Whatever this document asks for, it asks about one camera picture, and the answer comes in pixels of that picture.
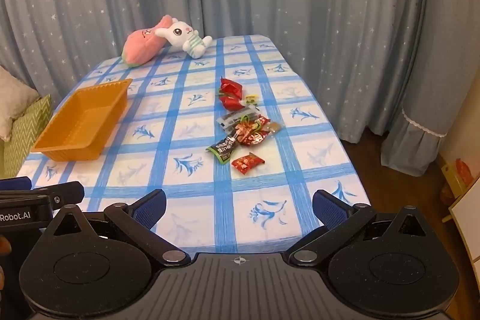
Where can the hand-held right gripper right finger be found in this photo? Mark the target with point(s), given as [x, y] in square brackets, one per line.
[330, 209]

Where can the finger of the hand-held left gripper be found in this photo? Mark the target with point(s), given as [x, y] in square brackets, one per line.
[63, 192]
[15, 183]

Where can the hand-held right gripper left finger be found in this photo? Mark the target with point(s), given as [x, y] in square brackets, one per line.
[150, 209]

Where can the orange plastic tray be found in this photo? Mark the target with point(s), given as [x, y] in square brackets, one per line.
[75, 125]

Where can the black green snack packet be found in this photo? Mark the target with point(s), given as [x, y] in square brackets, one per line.
[223, 149]

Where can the small red snack packet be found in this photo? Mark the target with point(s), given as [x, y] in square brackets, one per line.
[247, 162]
[249, 125]

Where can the clear candy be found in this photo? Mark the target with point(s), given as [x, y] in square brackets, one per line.
[274, 127]

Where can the red candy with white ends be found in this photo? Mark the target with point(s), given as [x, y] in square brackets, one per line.
[257, 139]

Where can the black and white snack packet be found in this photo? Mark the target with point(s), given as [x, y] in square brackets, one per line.
[236, 117]

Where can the yellow green small candy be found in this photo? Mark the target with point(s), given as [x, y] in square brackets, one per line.
[252, 100]

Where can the large red snack packet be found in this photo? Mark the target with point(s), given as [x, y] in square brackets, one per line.
[230, 102]
[231, 85]

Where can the person's left hand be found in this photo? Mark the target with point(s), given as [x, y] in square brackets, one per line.
[4, 245]

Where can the blue checked tablecloth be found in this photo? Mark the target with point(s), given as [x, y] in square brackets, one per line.
[187, 185]

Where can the green zigzag pillow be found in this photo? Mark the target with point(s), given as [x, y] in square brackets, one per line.
[28, 132]

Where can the beige pillow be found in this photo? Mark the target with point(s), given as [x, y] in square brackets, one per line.
[15, 98]

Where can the white panel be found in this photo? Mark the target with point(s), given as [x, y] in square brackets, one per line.
[467, 226]

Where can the orange object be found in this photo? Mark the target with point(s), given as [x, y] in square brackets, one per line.
[463, 172]

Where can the pink plush toy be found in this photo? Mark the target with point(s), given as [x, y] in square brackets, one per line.
[142, 42]

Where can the white rabbit plush toy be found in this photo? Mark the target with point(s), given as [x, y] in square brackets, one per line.
[180, 31]

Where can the blue lace-trimmed cover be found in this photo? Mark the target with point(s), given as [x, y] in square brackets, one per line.
[442, 42]

